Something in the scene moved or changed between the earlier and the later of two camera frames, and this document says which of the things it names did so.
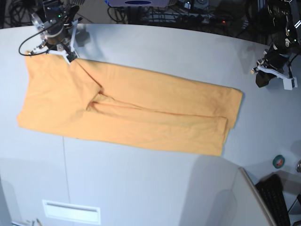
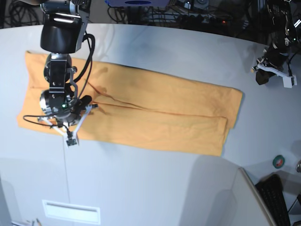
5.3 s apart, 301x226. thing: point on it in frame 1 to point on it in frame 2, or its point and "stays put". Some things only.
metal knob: (298, 166) stays put
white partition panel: (251, 210) stays put
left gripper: (59, 34) to (70, 116)
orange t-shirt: (93, 100) stays put
